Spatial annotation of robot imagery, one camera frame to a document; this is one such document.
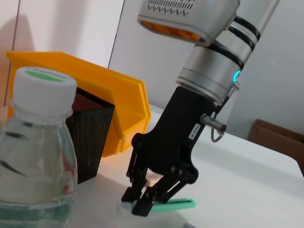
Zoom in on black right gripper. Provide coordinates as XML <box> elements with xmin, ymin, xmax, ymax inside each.
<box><xmin>121</xmin><ymin>86</ymin><xmax>218</xmax><ymax>217</ymax></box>

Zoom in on beige eraser with sleeve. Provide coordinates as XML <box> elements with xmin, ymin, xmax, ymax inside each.
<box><xmin>145</xmin><ymin>172</ymin><xmax>165</xmax><ymax>189</ymax></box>

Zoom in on green utility knife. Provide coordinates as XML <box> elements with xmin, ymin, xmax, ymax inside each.
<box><xmin>118</xmin><ymin>197</ymin><xmax>198</xmax><ymax>214</ymax></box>

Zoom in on clear green-label water bottle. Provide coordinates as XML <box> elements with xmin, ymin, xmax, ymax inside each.
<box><xmin>0</xmin><ymin>66</ymin><xmax>79</xmax><ymax>228</ymax></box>

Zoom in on black mesh pen holder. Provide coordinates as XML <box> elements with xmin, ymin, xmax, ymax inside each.
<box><xmin>65</xmin><ymin>86</ymin><xmax>116</xmax><ymax>185</ymax></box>

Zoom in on yellow plastic bin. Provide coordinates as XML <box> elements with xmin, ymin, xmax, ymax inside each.
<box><xmin>6</xmin><ymin>50</ymin><xmax>152</xmax><ymax>159</ymax></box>

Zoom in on brown cardboard box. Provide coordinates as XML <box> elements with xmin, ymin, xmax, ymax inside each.
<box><xmin>247</xmin><ymin>118</ymin><xmax>304</xmax><ymax>178</ymax></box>

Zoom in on right wrist cable with plug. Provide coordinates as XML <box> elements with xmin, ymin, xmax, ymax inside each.
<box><xmin>200</xmin><ymin>82</ymin><xmax>241</xmax><ymax>143</ymax></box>

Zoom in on right wrist camera housing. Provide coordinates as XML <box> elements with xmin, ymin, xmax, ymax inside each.
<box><xmin>137</xmin><ymin>0</ymin><xmax>241</xmax><ymax>48</ymax></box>

